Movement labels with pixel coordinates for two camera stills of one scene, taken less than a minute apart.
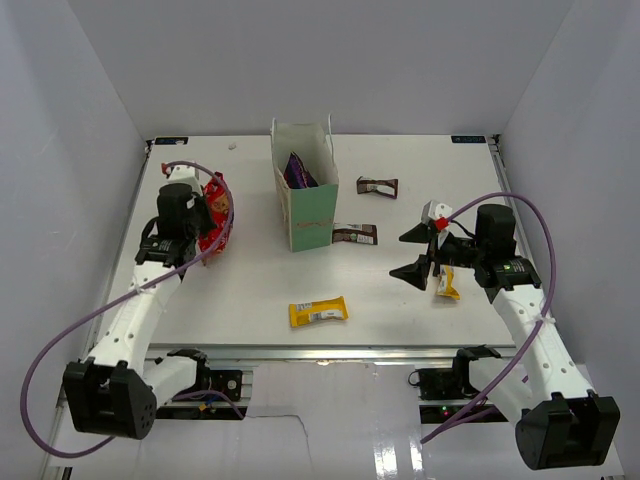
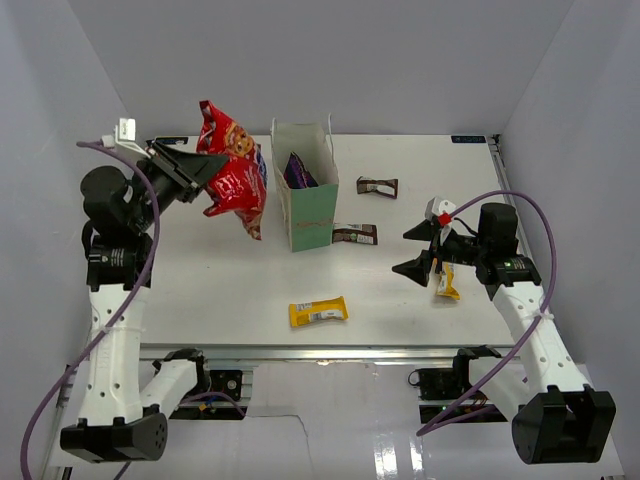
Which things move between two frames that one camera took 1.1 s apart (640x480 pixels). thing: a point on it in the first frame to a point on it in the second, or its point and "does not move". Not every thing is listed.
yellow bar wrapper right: x=445 y=286 does not move
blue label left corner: x=170 y=140 does not move
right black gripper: x=415 y=273 does not move
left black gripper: x=207 y=223 to x=188 y=171
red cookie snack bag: x=218 y=195 to x=241 y=186
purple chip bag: x=297 y=175 does not move
